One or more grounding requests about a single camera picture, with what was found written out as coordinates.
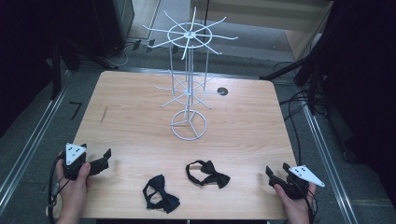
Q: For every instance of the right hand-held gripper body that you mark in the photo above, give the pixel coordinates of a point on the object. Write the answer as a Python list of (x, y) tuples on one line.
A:
[(298, 183)]

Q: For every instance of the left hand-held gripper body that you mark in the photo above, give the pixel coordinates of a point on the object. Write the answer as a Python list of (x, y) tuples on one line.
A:
[(74, 155)]

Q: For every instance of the person's right hand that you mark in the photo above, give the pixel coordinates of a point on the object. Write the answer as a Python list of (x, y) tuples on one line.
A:
[(294, 207)]

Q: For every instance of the person's left hand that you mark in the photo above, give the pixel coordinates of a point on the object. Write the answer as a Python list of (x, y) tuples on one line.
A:
[(74, 189)]

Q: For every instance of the black bow tie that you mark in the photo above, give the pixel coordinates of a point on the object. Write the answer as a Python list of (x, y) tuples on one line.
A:
[(169, 202), (218, 179)]

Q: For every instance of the black metal stand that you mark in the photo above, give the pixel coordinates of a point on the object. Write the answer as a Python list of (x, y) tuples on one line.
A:
[(56, 71), (311, 81)]

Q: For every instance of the black power plug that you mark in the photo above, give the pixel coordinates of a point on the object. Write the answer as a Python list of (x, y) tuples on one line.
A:
[(137, 44), (151, 45)]

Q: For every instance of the black curtain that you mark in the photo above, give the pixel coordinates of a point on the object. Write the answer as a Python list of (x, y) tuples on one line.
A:
[(364, 77)]

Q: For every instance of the black cabinet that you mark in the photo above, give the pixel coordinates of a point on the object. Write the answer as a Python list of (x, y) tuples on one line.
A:
[(115, 25)]

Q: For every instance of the light wooden cabinet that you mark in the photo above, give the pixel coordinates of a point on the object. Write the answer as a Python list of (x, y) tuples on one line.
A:
[(264, 15)]

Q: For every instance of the metal floor rail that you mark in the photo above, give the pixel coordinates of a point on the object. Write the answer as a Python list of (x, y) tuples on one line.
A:
[(34, 137), (330, 168)]

